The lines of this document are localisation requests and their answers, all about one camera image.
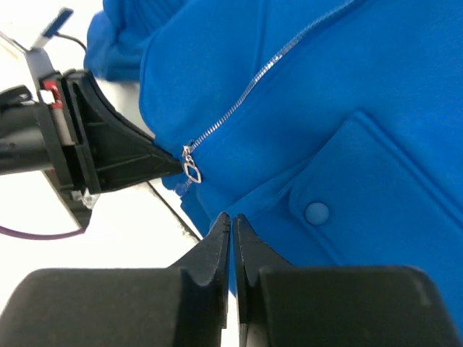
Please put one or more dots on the blue zip-up jacket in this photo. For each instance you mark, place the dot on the blue zip-up jacket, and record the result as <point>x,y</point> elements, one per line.
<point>335,127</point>

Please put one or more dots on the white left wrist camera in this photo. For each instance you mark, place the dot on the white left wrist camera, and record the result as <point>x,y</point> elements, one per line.
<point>52,28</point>

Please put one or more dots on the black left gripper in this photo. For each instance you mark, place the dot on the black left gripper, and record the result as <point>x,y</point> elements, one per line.
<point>93,147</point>

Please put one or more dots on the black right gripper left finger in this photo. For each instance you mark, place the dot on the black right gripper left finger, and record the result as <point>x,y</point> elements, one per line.
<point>184,304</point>

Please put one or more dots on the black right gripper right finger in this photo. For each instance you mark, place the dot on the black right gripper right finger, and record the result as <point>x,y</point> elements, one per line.
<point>280,304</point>

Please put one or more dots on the silver zipper pull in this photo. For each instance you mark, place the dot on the silver zipper pull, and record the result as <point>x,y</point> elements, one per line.
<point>192,171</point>

